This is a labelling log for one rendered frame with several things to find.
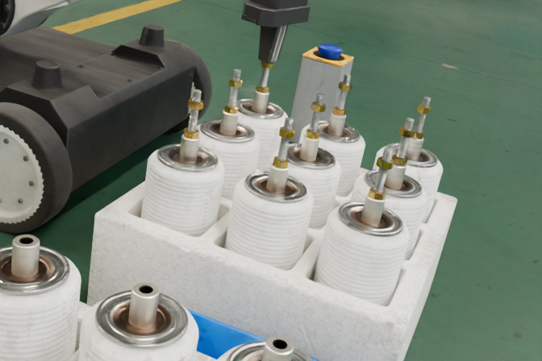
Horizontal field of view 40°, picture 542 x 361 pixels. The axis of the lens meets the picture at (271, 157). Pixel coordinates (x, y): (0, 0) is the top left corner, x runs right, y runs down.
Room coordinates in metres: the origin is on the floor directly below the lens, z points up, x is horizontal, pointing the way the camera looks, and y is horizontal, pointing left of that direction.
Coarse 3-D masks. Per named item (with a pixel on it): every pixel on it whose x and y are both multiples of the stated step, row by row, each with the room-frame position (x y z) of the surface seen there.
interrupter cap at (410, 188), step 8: (368, 176) 0.88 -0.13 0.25; (376, 176) 0.88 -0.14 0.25; (408, 176) 0.90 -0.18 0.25; (368, 184) 0.86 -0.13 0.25; (384, 184) 0.87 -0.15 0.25; (408, 184) 0.88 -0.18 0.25; (416, 184) 0.88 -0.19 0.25; (392, 192) 0.84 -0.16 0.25; (400, 192) 0.85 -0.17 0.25; (408, 192) 0.85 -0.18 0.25; (416, 192) 0.86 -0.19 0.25
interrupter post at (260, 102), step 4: (256, 92) 1.05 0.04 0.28; (256, 96) 1.05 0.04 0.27; (260, 96) 1.05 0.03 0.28; (264, 96) 1.05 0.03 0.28; (268, 96) 1.05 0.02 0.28; (256, 100) 1.05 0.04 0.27; (260, 100) 1.05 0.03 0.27; (264, 100) 1.05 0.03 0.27; (252, 104) 1.05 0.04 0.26; (256, 104) 1.05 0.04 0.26; (260, 104) 1.05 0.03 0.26; (264, 104) 1.05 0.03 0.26; (252, 108) 1.05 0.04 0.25; (256, 108) 1.05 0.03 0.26; (260, 108) 1.05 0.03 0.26; (264, 108) 1.05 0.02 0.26; (260, 112) 1.05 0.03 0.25; (264, 112) 1.05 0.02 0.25
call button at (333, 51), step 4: (320, 44) 1.21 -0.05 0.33; (324, 44) 1.21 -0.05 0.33; (328, 44) 1.22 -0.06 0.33; (332, 44) 1.23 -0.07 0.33; (320, 48) 1.20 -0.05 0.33; (324, 48) 1.19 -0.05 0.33; (328, 48) 1.19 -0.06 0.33; (332, 48) 1.20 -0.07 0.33; (336, 48) 1.20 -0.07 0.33; (340, 48) 1.21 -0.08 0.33; (320, 52) 1.20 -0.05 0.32; (324, 52) 1.19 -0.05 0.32; (328, 52) 1.19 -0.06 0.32; (332, 52) 1.19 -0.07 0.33; (336, 52) 1.19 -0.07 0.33; (340, 52) 1.20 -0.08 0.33; (328, 56) 1.19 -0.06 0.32; (332, 56) 1.19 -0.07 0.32; (336, 56) 1.20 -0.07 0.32
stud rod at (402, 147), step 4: (408, 120) 0.87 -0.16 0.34; (412, 120) 0.87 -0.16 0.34; (408, 124) 0.87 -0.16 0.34; (412, 124) 0.87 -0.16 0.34; (404, 128) 0.87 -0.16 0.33; (408, 128) 0.87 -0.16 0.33; (404, 140) 0.87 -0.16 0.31; (408, 140) 0.87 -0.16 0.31; (400, 144) 0.87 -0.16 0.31; (404, 144) 0.87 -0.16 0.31; (400, 148) 0.87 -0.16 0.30; (404, 148) 0.87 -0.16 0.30; (400, 152) 0.87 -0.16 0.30; (404, 152) 0.87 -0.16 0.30; (400, 156) 0.87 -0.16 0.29; (404, 156) 0.87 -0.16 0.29
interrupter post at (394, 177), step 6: (396, 168) 0.86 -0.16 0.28; (402, 168) 0.86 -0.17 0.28; (390, 174) 0.87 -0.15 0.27; (396, 174) 0.86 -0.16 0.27; (402, 174) 0.87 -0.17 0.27; (390, 180) 0.86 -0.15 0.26; (396, 180) 0.86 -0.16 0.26; (402, 180) 0.87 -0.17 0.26; (390, 186) 0.86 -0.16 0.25; (396, 186) 0.86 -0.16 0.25
